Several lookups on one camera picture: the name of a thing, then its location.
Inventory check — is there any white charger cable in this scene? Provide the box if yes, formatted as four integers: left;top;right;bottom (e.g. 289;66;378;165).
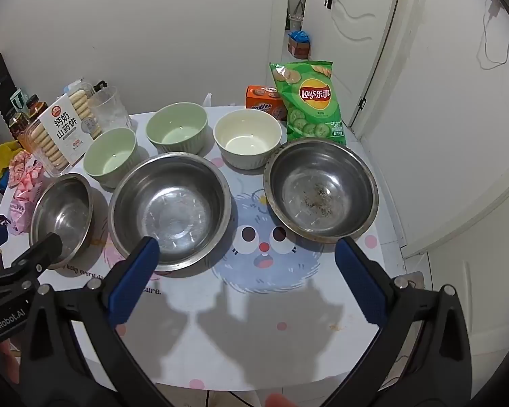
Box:
479;0;509;71

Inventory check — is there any clear plastic biscuit box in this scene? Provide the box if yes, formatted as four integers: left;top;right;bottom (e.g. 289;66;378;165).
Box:
19;78;107;176

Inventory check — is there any large green ribbed bowl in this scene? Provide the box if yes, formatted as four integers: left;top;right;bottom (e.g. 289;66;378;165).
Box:
146;102;208;155

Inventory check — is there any cardboard box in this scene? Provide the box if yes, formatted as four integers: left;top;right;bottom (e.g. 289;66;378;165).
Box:
287;36;311;59

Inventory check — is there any clear glass cup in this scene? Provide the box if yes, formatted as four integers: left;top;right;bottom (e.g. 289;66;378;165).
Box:
87;86;132;133

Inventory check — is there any yellow plastic bag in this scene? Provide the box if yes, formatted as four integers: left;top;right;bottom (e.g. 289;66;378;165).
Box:
0;142;22;187

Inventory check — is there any small steel bowl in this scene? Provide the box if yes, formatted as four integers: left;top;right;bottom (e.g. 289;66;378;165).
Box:
29;172;95;270

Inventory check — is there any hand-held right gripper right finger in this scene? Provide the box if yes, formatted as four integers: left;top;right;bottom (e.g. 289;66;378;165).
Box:
322;237;486;407

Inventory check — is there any large steel bowl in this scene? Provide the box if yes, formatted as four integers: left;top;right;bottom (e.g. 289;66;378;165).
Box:
109;152;232;273

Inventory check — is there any amber liquid jar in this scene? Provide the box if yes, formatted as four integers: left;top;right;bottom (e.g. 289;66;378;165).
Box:
6;110;30;140

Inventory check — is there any person's left hand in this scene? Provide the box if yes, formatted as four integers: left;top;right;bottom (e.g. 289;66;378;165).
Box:
0;339;24;376

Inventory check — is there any speckled steel bowl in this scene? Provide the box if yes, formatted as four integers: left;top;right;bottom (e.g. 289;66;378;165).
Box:
263;138;380;244

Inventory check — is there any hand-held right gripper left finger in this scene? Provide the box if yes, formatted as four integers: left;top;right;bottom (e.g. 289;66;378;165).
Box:
19;235;174;407

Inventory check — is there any green chips bag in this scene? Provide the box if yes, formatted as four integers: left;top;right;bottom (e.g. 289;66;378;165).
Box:
269;60;347;147

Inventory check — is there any pink snack packet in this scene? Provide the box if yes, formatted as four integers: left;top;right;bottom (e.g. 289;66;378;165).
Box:
6;150;47;235

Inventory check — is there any dark-capped glass bottle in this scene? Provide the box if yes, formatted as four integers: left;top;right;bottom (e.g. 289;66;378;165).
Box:
27;94;49;120

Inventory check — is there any cartoon printed table mat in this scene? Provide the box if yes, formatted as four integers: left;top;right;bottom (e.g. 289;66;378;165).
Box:
0;104;408;391

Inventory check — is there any green white cup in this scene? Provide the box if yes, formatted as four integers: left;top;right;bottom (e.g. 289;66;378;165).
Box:
9;88;30;109

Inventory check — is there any orange biscuit carton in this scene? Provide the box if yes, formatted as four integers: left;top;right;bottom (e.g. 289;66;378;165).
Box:
245;85;290;121

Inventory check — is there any cream ribbed bowl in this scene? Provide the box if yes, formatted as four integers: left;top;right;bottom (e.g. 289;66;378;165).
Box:
213;109;283;170

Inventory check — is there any white panel door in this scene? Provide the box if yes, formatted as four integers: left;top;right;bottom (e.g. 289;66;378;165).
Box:
362;0;509;259

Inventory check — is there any small green bowl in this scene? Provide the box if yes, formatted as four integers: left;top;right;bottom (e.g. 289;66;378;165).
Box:
83;127;138;189

